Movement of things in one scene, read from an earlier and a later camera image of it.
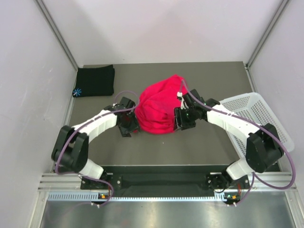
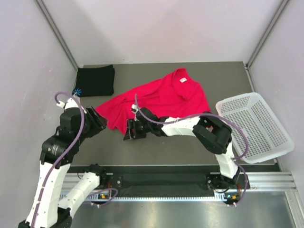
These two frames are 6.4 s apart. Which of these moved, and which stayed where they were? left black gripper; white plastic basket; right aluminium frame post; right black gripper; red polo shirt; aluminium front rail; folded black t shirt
Moved: red polo shirt; right black gripper; left black gripper
Stayed: folded black t shirt; white plastic basket; aluminium front rail; right aluminium frame post
